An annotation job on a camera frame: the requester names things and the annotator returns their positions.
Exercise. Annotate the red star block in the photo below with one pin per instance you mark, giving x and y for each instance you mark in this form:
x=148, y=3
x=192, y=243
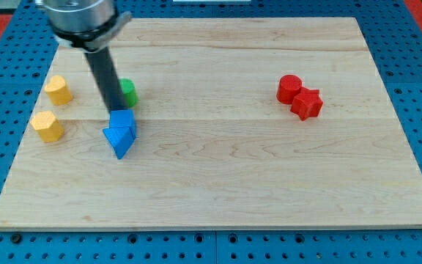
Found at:
x=307, y=103

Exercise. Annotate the wooden board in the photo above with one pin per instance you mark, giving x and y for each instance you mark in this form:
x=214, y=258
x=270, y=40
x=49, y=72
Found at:
x=215, y=149

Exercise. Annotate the yellow heart block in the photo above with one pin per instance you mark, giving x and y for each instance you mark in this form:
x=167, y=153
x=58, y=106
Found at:
x=58, y=91

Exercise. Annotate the blue triangle block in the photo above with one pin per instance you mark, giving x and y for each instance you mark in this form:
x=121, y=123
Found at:
x=120, y=139

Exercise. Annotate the green cylinder block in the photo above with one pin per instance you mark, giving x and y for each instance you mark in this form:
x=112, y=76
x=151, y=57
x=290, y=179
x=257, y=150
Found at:
x=129, y=91

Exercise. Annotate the red cylinder block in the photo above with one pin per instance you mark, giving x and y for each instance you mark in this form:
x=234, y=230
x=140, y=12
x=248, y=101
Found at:
x=288, y=87

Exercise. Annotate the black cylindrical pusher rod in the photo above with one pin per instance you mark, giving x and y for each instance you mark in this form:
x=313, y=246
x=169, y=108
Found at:
x=102, y=66

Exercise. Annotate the yellow hexagon block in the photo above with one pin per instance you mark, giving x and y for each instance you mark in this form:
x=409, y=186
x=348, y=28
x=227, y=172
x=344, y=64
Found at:
x=47, y=126

